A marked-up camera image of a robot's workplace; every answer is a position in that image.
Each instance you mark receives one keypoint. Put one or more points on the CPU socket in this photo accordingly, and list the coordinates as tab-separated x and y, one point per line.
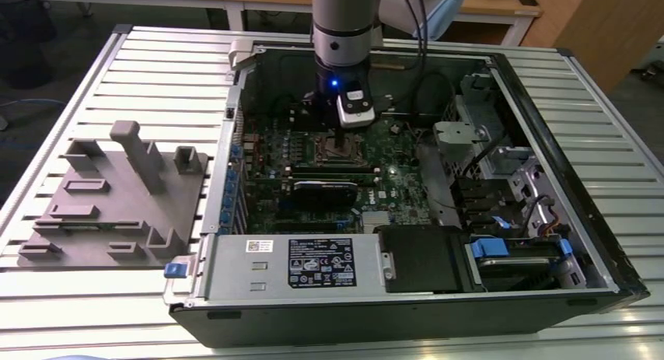
338	165

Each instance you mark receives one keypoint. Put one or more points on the small silver heat sink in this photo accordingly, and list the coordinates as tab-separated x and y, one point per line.
377	218

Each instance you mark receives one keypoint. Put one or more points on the round coin battery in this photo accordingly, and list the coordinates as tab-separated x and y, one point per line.
395	129

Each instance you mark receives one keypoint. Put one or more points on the black graphics card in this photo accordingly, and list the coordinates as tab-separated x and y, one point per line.
322	198

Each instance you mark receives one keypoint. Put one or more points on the silver metal drive cage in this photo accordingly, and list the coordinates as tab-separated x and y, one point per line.
478	107

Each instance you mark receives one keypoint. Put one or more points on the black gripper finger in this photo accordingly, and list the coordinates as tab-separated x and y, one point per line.
339	138

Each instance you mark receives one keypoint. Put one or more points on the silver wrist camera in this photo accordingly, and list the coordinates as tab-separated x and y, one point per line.
355	111

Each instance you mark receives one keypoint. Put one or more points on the wooden cabinet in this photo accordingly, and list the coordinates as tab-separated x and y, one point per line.
613	25

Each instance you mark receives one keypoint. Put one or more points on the black plastic shroud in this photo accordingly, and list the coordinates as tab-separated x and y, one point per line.
426	259

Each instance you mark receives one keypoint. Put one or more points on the black PC case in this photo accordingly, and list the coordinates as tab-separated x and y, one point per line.
363	325

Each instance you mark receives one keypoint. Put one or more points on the silver metal bracket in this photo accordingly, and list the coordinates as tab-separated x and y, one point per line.
457	132

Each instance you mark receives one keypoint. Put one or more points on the black chair base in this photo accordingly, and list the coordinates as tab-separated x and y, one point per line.
654	70

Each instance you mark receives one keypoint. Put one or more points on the grey parts rack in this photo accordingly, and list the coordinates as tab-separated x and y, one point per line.
125	204

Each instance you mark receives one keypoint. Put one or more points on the green RAM stick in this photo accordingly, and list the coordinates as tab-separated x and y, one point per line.
333	177

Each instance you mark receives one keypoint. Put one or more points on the silver power supply unit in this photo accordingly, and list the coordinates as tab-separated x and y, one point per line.
234	266

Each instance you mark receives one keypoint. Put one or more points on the blue case latch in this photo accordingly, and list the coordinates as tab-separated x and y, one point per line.
175	270

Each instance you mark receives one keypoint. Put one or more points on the green motherboard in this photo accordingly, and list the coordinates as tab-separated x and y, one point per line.
405	181

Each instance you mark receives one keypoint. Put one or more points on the hard disk in blue carrier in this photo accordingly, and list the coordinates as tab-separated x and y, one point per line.
490	249

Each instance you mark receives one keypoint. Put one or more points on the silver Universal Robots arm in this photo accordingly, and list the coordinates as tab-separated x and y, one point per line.
343	25

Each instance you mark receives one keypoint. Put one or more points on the black office chair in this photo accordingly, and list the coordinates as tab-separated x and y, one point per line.
26	45

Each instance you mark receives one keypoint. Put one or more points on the silver CPU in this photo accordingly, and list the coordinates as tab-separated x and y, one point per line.
350	149

